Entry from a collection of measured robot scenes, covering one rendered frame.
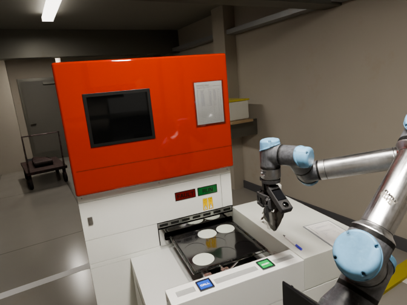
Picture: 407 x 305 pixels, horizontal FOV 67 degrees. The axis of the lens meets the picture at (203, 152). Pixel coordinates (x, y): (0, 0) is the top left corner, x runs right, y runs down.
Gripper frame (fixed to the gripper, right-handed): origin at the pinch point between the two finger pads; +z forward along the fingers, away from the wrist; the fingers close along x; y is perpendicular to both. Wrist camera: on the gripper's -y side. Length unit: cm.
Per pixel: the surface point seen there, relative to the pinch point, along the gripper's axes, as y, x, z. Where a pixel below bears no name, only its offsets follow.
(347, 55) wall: 145, -186, -71
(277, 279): -4.3, 3.0, 18.8
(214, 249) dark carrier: 30.7, 14.2, 20.7
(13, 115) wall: 739, 211, -19
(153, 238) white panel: 58, 38, 21
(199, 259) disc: 26.1, 23.7, 20.7
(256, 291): -4.3, 12.3, 20.8
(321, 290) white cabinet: -4.2, -18.7, 31.7
